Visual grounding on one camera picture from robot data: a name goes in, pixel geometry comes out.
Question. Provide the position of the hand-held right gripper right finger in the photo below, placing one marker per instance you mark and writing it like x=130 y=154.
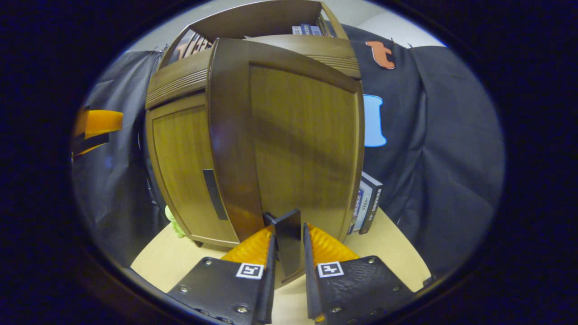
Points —
x=356 y=284

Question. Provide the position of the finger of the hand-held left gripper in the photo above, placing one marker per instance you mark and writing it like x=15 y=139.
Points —
x=101 y=121

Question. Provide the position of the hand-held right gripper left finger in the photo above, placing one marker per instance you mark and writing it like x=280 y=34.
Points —
x=226 y=284

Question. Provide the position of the wooden shoe cabinet door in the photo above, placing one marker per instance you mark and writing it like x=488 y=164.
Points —
x=302 y=144
x=180 y=171

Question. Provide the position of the wooden double-door shoe cabinet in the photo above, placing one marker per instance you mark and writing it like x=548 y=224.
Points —
x=253 y=18

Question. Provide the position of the wooden cabinet drawer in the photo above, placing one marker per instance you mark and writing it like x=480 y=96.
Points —
x=176 y=81

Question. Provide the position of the green object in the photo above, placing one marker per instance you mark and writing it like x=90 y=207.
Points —
x=175 y=223

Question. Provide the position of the black and white box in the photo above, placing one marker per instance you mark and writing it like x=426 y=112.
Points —
x=368 y=205

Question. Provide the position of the black backdrop cloth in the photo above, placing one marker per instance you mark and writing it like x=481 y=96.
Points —
x=442 y=149

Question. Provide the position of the white book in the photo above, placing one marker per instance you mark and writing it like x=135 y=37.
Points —
x=296 y=30

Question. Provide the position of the dark blue book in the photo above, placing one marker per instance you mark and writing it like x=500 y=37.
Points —
x=306 y=29

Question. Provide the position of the light blue book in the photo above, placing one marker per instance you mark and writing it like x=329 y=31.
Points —
x=316 y=30

